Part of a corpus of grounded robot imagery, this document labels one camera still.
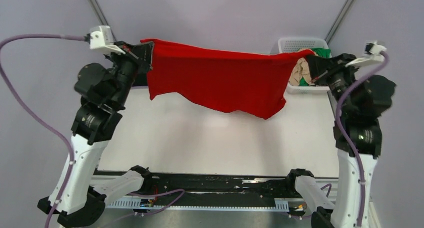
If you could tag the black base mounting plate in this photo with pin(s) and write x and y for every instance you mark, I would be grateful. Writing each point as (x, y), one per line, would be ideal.
(226, 187)

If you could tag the white slotted cable duct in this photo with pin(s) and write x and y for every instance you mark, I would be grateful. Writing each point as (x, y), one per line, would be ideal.
(257, 204)

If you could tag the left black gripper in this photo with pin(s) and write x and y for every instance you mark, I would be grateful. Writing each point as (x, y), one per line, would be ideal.
(140, 55)

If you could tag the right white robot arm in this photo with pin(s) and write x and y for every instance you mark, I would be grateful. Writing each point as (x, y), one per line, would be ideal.
(362, 96)

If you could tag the beige t-shirt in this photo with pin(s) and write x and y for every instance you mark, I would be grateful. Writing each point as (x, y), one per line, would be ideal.
(294, 77)

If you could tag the left aluminium frame post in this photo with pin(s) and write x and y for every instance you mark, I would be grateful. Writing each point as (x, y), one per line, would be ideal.
(95, 5)

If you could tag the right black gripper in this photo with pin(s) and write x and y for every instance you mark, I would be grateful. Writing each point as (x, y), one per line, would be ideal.
(321, 68)

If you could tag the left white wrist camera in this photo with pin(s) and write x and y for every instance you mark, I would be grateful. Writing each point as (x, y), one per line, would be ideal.
(101, 40)

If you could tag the green t-shirt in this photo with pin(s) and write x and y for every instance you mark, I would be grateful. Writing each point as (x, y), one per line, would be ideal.
(323, 53)

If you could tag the right aluminium frame post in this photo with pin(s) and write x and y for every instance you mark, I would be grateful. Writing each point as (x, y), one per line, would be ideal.
(339, 20)

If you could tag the red t-shirt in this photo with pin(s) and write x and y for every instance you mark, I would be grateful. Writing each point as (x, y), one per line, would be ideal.
(224, 81)

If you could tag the white plastic laundry basket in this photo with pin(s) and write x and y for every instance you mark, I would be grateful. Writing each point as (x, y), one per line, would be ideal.
(296, 44)

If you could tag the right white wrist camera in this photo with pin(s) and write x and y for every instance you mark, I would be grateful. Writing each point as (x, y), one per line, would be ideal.
(371, 55)

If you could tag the aluminium frame post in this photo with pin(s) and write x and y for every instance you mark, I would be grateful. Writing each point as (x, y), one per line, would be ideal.
(95, 5)
(339, 20)

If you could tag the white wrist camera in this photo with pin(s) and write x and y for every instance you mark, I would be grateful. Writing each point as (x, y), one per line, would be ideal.
(101, 40)
(371, 55)

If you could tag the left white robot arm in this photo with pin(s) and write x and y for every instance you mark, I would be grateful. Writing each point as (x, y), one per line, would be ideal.
(103, 95)

